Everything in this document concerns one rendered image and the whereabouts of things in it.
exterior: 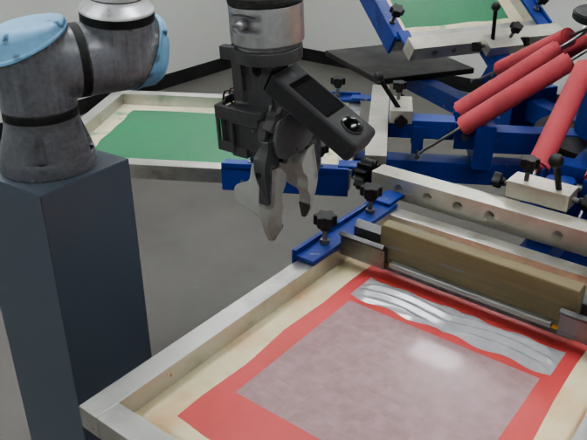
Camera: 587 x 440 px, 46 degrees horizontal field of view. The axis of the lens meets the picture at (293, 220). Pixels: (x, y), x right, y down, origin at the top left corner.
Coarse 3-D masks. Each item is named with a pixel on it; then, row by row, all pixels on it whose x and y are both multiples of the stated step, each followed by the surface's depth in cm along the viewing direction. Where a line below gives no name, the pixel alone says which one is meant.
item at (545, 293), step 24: (384, 240) 126; (408, 240) 123; (432, 240) 120; (408, 264) 125; (432, 264) 121; (456, 264) 118; (480, 264) 115; (504, 264) 113; (480, 288) 117; (504, 288) 114; (528, 288) 111; (552, 288) 108; (576, 288) 106; (552, 312) 110; (576, 312) 107
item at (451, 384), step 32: (512, 320) 117; (448, 352) 109; (480, 352) 109; (576, 352) 109; (416, 384) 103; (448, 384) 103; (480, 384) 103; (512, 384) 103; (544, 384) 103; (384, 416) 97; (416, 416) 97; (448, 416) 97; (480, 416) 97; (512, 416) 97; (544, 416) 97
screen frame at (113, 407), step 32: (416, 224) 141; (448, 224) 140; (512, 256) 130; (544, 256) 129; (256, 288) 119; (288, 288) 121; (224, 320) 111; (256, 320) 116; (160, 352) 104; (192, 352) 104; (128, 384) 97; (160, 384) 100; (96, 416) 92; (128, 416) 92
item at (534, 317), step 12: (396, 264) 125; (420, 276) 122; (432, 276) 122; (456, 288) 118; (468, 288) 118; (480, 300) 116; (492, 300) 115; (516, 312) 113; (528, 312) 112; (540, 324) 111; (552, 324) 110
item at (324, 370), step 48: (432, 288) 126; (288, 336) 113; (336, 336) 113; (384, 336) 113; (432, 336) 113; (240, 384) 103; (288, 384) 103; (336, 384) 103; (384, 384) 103; (240, 432) 94; (288, 432) 94; (336, 432) 94
